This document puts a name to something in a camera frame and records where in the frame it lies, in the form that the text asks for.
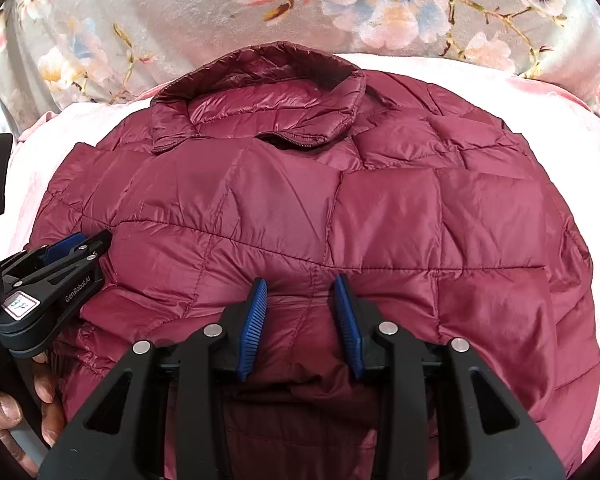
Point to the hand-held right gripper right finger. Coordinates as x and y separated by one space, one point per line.
349 322

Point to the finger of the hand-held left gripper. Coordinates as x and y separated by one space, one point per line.
66 246
55 291

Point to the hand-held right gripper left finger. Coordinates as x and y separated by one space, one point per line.
252 325

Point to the maroon quilted puffer jacket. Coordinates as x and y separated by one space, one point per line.
300 210

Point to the person's left hand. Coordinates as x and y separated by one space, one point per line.
50 405

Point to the grey floral blanket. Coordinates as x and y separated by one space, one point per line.
180 20

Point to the pink printed blanket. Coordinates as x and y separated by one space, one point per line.
555 110

